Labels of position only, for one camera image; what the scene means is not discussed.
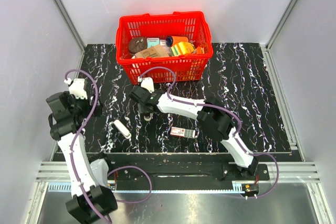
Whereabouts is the white stapler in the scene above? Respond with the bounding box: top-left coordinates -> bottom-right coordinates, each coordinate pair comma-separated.
113,120 -> 131,139

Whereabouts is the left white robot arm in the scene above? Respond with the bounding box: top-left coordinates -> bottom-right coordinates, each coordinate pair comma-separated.
46,91 -> 118,223

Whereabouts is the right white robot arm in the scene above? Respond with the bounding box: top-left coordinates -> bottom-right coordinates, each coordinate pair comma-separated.
129,85 -> 258,180

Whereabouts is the red white staple box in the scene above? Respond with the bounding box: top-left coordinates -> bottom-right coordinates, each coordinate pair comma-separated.
170,127 -> 196,138

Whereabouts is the brown cardboard packet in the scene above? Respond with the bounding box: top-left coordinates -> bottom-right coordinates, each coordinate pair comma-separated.
135,45 -> 169,59

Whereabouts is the teal white small box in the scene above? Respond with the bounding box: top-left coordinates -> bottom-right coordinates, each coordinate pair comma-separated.
146,37 -> 160,48

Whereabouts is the yellow green snack pack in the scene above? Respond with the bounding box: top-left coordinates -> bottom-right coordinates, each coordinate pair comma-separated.
170,42 -> 195,56

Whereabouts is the orange bottle blue cap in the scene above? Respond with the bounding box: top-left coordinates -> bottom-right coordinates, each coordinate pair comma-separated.
166,36 -> 189,47

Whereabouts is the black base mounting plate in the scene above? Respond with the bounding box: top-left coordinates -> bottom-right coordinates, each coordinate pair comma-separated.
107,153 -> 270,181

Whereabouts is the orange snack packet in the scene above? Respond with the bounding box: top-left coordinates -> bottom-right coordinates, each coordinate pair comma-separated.
193,46 -> 204,54

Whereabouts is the red plastic shopping basket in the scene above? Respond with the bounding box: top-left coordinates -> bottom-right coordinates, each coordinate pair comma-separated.
115,11 -> 214,84

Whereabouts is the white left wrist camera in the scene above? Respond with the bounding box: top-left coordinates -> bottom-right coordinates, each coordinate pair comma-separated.
64,78 -> 88,100

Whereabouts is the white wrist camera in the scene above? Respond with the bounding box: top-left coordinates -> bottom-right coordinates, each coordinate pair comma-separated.
64,78 -> 88,100
138,77 -> 154,93

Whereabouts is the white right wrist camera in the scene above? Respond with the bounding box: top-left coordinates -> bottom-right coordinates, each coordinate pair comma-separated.
138,77 -> 154,93

